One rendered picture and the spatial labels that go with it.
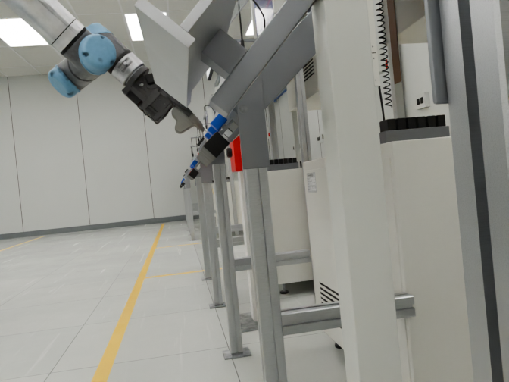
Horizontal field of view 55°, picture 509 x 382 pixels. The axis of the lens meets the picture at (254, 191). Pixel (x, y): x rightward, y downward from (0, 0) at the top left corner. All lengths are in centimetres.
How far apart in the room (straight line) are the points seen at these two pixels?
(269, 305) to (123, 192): 892
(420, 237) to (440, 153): 17
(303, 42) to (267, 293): 48
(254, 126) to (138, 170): 890
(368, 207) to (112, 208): 924
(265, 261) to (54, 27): 62
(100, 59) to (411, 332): 84
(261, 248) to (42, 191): 924
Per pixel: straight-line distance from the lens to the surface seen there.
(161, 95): 123
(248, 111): 90
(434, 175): 106
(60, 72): 122
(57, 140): 1003
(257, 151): 89
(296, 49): 99
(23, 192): 1013
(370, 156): 67
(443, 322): 110
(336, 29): 68
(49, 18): 111
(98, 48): 109
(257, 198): 90
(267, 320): 93
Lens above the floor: 56
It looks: 1 degrees down
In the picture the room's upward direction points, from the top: 6 degrees counter-clockwise
